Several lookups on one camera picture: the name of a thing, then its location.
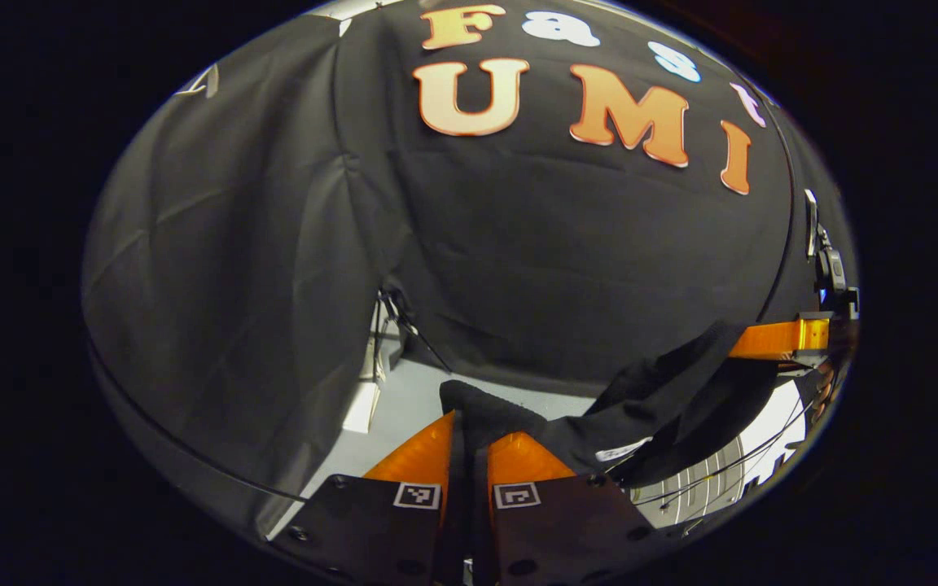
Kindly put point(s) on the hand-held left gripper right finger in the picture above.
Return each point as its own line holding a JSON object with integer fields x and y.
{"x": 567, "y": 537}

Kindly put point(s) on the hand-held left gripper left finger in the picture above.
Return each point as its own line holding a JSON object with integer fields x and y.
{"x": 371, "y": 537}

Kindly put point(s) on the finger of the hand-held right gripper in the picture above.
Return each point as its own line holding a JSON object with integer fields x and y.
{"x": 786, "y": 340}

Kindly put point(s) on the white laundry hamper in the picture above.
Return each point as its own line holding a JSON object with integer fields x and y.
{"x": 762, "y": 439}

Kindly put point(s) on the black knit garment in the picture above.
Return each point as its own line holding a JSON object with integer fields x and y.
{"x": 640, "y": 407}

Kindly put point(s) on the black tripod stand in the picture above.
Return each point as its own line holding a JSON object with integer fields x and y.
{"x": 404, "y": 321}

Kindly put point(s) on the black backdrop cloth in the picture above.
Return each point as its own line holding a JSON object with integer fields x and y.
{"x": 558, "y": 260}

